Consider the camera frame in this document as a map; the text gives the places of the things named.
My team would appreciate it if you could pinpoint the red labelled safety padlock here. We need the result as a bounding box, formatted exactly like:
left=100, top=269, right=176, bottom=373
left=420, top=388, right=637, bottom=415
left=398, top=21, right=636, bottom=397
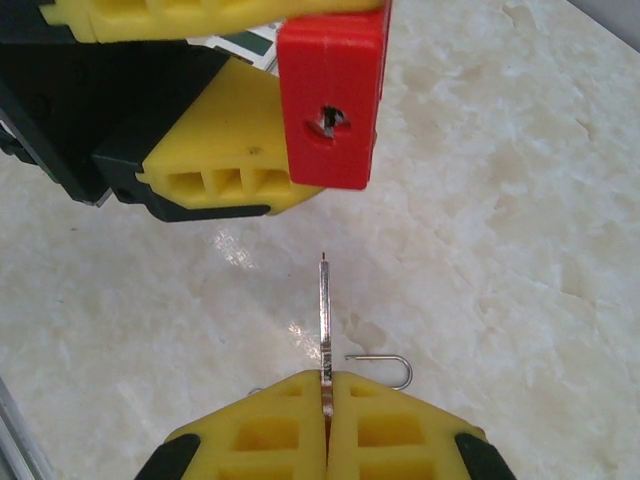
left=185, top=0, right=395, bottom=193

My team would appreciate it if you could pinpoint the aluminium mounting rail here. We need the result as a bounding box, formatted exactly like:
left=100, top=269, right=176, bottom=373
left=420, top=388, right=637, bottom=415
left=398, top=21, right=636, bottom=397
left=0, top=374, right=54, bottom=480

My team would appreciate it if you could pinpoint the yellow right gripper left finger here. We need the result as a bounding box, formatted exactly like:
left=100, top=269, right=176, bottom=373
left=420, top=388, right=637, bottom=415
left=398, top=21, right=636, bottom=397
left=134, top=370, right=329, bottom=480

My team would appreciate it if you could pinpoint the metal key with ring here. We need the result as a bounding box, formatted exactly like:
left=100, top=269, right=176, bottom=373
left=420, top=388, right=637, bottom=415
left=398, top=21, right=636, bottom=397
left=316, top=251, right=336, bottom=420

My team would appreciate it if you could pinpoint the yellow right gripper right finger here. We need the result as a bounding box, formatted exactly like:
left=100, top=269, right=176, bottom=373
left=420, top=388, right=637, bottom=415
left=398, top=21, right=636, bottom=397
left=327, top=370, right=519, bottom=480

